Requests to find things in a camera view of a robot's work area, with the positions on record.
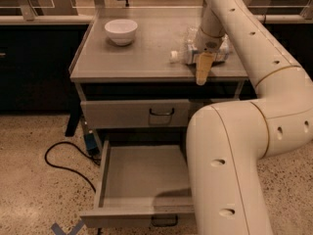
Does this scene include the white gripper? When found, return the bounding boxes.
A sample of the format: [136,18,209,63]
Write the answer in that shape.
[195,27,225,85]

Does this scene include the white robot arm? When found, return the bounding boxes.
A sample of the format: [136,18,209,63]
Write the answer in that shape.
[186,0,313,235]

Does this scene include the clear red label bottle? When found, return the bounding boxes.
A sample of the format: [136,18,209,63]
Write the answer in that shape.
[186,27,233,51]

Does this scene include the grey drawer cabinet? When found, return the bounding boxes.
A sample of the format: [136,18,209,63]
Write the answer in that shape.
[68,6,253,229]

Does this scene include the closed upper grey drawer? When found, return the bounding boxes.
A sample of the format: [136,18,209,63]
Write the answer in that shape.
[81,99,203,128]

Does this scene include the open middle grey drawer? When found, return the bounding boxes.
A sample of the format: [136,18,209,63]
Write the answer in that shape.
[80,141,196,228]

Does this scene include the white ceramic bowl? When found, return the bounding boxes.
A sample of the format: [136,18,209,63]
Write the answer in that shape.
[105,19,138,46]

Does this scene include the blue power adapter box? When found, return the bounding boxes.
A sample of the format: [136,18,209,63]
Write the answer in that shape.
[84,133,99,156]

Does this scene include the blue tape cross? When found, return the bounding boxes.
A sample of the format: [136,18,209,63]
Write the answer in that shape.
[50,219,86,235]

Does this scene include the black floor cable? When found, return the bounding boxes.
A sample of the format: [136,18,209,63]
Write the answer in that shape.
[44,140,102,193]

